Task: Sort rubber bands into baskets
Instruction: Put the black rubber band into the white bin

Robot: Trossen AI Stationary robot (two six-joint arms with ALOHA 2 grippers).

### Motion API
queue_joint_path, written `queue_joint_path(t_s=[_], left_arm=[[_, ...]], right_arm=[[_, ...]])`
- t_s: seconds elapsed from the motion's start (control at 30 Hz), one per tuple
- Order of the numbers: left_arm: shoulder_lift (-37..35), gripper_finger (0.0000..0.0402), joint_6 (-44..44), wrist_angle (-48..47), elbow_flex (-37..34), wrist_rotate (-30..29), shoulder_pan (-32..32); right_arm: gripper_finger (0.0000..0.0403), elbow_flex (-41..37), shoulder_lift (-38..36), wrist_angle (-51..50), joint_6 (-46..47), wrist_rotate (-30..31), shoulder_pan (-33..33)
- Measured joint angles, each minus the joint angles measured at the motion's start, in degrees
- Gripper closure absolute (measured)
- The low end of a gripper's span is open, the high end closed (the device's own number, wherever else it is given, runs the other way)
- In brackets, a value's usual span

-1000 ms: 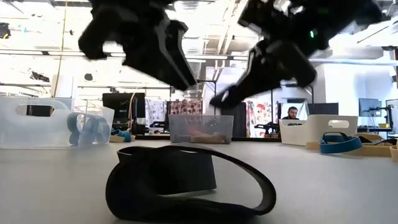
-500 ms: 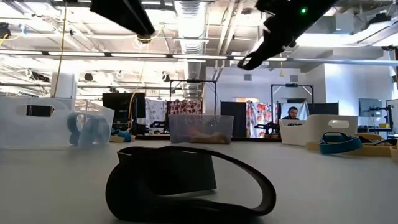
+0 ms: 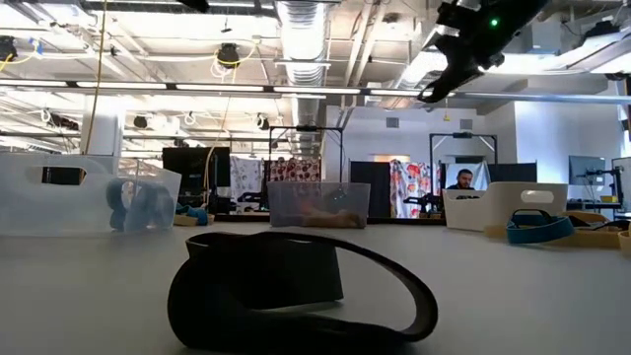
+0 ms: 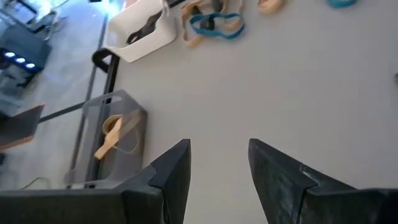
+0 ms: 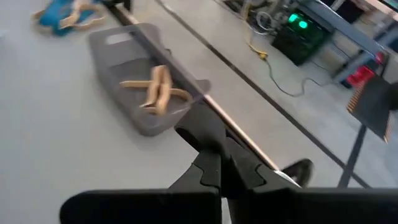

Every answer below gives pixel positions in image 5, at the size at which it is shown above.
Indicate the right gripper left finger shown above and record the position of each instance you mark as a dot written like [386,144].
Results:
[140,208]

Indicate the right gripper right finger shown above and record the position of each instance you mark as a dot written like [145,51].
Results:
[311,205]

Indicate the black mat with orange stripes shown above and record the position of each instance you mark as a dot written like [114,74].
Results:
[370,109]

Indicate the red box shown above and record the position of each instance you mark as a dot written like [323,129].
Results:
[360,76]

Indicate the grey plastic basket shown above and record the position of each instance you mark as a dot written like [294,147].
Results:
[109,62]

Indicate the black computer tower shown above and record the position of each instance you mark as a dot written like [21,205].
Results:
[298,43]

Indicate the grey metal table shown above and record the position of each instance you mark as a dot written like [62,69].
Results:
[342,25]

